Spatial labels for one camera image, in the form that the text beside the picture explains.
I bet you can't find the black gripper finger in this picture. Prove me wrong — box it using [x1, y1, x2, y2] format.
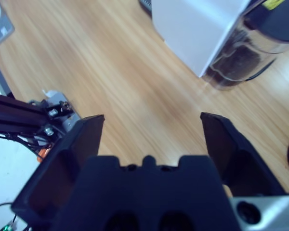
[11, 114, 105, 227]
[200, 112, 287, 197]

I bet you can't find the black machine power cable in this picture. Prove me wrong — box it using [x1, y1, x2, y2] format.
[245, 57, 278, 82]

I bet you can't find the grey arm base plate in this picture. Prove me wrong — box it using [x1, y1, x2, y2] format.
[0, 0, 15, 51]

